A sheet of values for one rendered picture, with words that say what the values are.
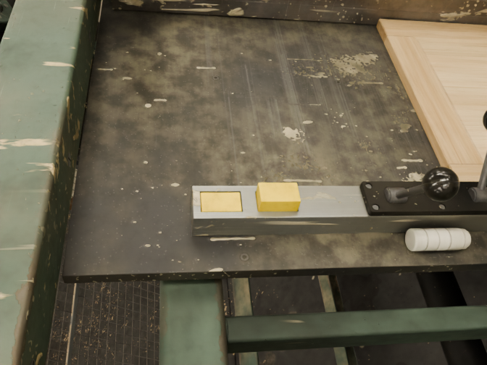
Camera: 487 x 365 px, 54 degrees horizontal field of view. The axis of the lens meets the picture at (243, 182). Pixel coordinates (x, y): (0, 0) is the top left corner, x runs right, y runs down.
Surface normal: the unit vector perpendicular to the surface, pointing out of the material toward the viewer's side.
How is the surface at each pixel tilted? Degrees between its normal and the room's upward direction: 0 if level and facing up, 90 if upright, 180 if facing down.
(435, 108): 51
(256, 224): 90
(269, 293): 0
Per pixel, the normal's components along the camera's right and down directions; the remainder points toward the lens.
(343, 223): 0.10, 0.78
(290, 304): -0.68, -0.39
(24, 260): 0.13, -0.62
